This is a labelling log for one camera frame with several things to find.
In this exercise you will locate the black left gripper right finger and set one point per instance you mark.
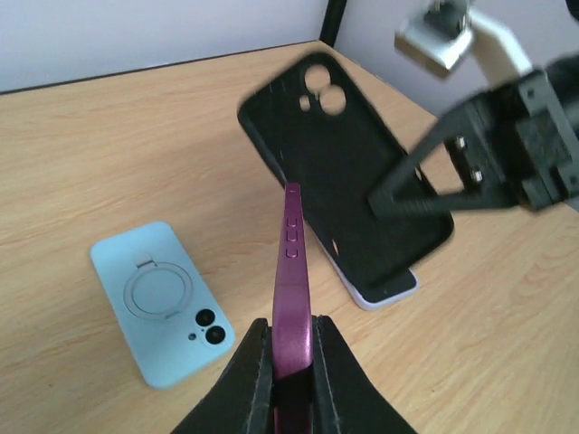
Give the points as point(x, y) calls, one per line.
point(344, 399)

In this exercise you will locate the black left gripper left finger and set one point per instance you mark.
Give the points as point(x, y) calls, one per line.
point(240, 400)

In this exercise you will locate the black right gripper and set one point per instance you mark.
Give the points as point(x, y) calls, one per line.
point(516, 145)

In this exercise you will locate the purple smartphone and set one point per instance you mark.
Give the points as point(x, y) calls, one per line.
point(291, 332)

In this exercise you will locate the black phone case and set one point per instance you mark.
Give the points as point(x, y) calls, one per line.
point(313, 126)

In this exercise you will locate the lavender phone case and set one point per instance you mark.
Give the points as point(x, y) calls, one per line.
point(393, 291)

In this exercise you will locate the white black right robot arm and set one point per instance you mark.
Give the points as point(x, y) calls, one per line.
point(513, 144)

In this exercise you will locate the light blue card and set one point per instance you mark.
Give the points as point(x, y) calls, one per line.
point(170, 319)

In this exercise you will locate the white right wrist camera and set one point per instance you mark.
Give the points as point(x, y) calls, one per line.
point(442, 34)

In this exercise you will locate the black enclosure frame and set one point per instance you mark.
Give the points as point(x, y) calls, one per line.
point(49, 42)

